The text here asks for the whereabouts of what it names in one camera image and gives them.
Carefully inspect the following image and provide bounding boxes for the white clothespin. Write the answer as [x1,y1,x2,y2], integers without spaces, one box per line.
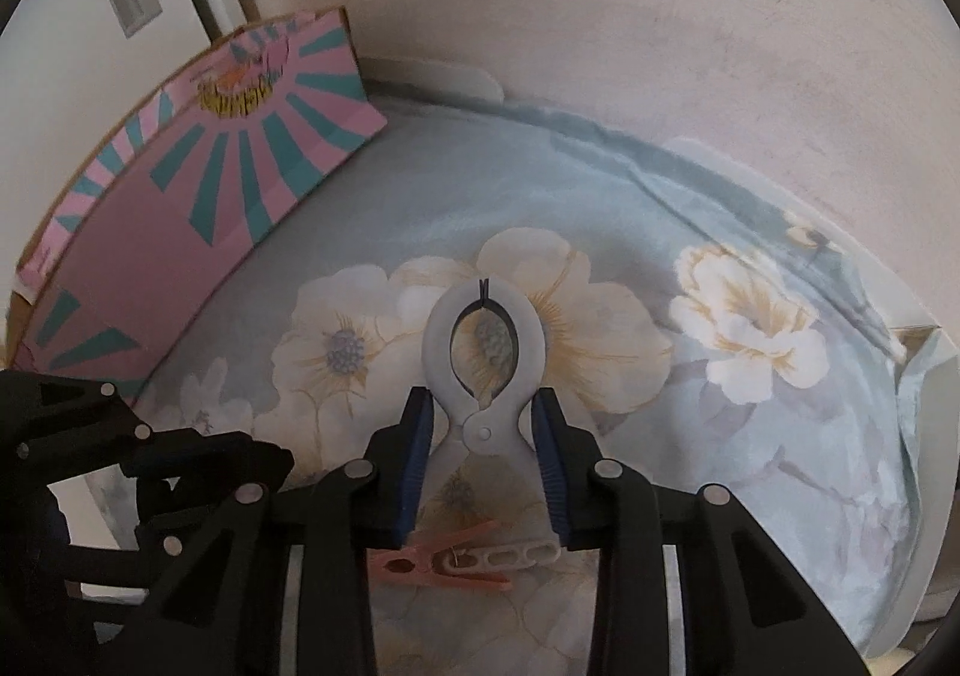
[450,533,562,572]

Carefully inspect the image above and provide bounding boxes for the pink clothespin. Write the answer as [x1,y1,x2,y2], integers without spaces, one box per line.
[371,520,512,593]

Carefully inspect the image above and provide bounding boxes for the light blue floral cloth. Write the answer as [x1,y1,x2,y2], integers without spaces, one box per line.
[75,95,938,676]

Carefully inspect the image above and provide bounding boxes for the pink teal printed cardboard box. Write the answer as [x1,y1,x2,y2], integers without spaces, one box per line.
[4,7,389,407]

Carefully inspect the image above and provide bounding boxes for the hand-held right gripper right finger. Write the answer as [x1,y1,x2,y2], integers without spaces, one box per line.
[531,387,863,676]

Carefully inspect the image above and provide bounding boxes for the white cabinet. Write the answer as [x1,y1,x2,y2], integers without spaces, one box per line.
[0,0,252,287]

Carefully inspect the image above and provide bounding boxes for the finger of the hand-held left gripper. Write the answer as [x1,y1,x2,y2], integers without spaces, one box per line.
[135,477,227,591]
[0,368,295,497]

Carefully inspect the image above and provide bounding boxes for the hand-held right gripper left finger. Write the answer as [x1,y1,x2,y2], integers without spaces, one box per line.
[97,387,436,676]

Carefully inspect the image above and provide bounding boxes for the large grey plastic clip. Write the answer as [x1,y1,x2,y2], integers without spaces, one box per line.
[421,278,547,497]

